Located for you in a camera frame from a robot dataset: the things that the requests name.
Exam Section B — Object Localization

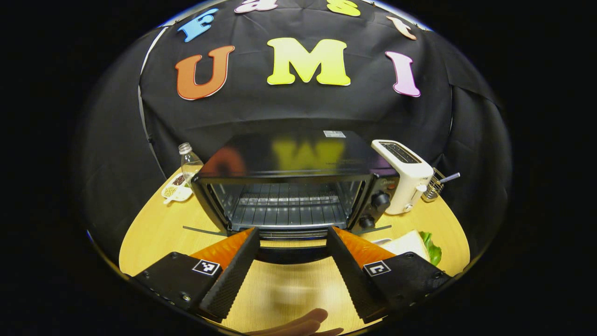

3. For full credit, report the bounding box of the metal wire utensil holder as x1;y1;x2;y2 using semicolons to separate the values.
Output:
422;168;446;203

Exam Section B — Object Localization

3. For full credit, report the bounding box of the black backdrop cloth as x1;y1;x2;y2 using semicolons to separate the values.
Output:
82;0;511;262

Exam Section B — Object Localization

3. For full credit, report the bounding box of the clear plastic water bottle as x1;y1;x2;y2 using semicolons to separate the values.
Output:
179;143;204;185

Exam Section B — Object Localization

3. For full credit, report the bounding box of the white divided snack dish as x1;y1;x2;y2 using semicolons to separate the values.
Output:
161;173;193;204

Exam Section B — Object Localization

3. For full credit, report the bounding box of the black electric oven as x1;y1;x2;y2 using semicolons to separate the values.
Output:
183;130;401;265

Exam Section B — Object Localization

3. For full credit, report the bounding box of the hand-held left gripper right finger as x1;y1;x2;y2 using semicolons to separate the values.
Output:
326;226;452;323

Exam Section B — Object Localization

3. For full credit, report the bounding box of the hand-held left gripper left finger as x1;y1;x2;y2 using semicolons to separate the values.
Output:
132;227;261;322

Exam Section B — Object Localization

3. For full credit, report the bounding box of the lettuce sandwich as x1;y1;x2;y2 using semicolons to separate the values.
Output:
380;230;442;266

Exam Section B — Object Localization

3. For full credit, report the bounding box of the white toaster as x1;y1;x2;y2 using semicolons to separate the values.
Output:
371;140;434;215

